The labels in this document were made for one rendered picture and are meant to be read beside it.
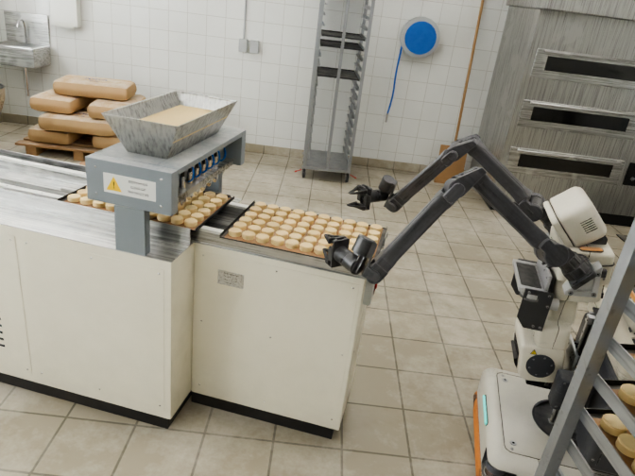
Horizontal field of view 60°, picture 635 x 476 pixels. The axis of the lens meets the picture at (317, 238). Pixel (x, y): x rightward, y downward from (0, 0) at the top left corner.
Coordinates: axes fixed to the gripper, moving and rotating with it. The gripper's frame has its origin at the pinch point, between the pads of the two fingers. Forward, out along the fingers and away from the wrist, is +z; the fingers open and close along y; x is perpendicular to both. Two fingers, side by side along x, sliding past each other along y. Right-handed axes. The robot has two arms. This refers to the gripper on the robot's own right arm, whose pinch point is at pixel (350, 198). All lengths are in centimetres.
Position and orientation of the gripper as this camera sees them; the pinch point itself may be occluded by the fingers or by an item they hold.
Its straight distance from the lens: 237.9
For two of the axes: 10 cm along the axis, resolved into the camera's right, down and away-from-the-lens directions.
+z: -8.4, 1.4, -5.2
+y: 1.0, -9.1, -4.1
